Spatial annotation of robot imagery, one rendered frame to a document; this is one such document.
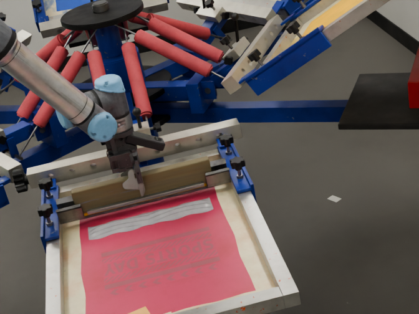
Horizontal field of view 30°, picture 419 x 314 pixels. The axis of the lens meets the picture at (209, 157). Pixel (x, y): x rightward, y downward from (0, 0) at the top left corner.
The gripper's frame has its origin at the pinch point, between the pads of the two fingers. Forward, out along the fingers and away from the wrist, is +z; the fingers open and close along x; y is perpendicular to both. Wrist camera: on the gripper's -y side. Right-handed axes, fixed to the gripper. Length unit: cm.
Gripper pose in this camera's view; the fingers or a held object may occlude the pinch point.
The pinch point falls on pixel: (143, 187)
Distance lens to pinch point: 228.0
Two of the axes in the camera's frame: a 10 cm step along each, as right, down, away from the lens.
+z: 1.7, 8.7, 4.6
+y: -9.7, 2.4, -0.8
